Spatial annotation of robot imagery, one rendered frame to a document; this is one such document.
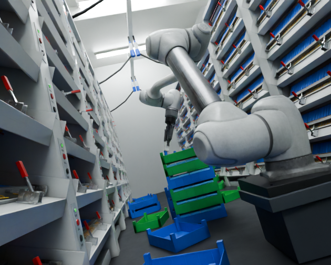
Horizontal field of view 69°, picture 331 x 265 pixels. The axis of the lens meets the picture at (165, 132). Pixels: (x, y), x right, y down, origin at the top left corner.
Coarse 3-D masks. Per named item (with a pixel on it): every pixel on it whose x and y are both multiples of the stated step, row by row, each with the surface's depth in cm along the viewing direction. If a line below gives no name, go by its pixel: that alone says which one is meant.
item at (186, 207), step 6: (204, 198) 148; (210, 198) 148; (216, 198) 148; (174, 204) 151; (186, 204) 150; (192, 204) 149; (198, 204) 149; (204, 204) 148; (210, 204) 148; (216, 204) 147; (180, 210) 150; (186, 210) 149; (192, 210) 149
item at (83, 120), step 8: (56, 88) 84; (56, 96) 85; (64, 96) 93; (56, 104) 101; (64, 104) 94; (64, 112) 113; (72, 112) 105; (64, 120) 131; (72, 120) 129; (80, 120) 120; (88, 120) 138
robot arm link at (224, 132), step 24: (168, 48) 106; (192, 72) 95; (192, 96) 91; (216, 96) 87; (216, 120) 75; (240, 120) 75; (264, 120) 77; (216, 144) 71; (240, 144) 72; (264, 144) 74
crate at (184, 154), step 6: (186, 150) 154; (192, 150) 153; (162, 156) 156; (168, 156) 155; (174, 156) 155; (180, 156) 154; (186, 156) 153; (192, 156) 153; (162, 162) 155; (168, 162) 155
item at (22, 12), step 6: (0, 0) 68; (6, 0) 62; (12, 0) 64; (18, 0) 67; (24, 0) 73; (30, 0) 73; (0, 6) 70; (6, 6) 70; (12, 6) 65; (18, 6) 67; (24, 6) 70; (18, 12) 68; (24, 12) 71; (24, 18) 71
